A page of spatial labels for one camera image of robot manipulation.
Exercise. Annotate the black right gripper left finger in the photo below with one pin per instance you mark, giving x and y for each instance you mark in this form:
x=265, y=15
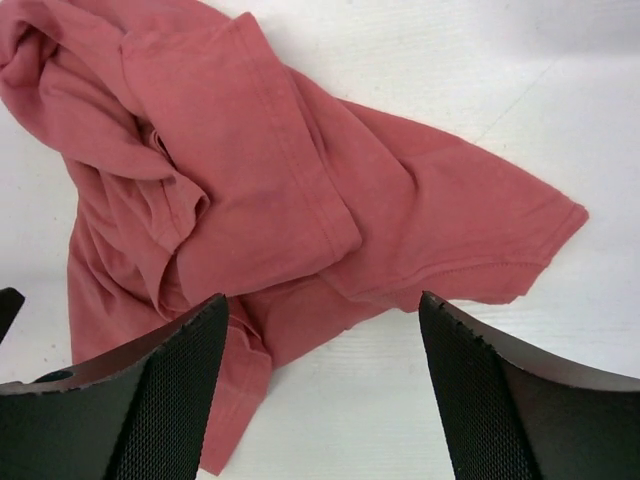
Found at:
x=139, y=411

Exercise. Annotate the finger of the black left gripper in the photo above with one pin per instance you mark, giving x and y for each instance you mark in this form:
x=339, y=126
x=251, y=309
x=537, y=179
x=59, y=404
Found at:
x=11, y=302

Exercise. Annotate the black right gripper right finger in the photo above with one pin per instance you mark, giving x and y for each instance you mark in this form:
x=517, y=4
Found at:
x=511, y=410

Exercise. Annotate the red t shirt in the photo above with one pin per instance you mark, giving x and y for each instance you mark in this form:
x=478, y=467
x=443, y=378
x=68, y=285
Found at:
x=203, y=164

